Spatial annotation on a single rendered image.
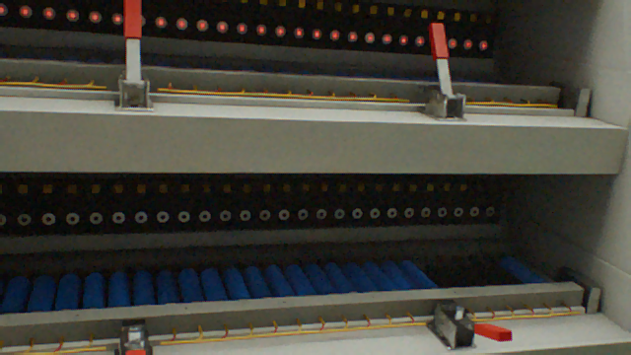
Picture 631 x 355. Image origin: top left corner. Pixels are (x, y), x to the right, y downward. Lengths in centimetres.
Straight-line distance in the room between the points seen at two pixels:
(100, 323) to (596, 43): 53
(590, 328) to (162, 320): 39
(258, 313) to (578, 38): 43
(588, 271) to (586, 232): 4
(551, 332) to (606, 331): 6
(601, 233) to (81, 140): 49
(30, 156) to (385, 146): 27
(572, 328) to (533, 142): 18
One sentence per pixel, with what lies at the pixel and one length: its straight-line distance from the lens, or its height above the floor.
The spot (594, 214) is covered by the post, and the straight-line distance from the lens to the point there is 70.
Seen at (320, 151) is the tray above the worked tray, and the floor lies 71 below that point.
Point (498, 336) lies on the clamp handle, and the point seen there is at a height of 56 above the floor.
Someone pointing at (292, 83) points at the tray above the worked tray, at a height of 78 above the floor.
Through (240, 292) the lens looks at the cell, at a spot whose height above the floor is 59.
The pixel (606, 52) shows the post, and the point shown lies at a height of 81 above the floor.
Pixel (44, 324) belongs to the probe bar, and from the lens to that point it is 53.
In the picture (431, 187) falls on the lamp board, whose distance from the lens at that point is 71.
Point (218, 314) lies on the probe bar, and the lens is 53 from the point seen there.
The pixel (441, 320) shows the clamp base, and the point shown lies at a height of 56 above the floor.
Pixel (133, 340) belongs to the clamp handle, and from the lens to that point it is 50.
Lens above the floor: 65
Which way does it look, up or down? 4 degrees up
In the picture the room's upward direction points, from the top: 1 degrees counter-clockwise
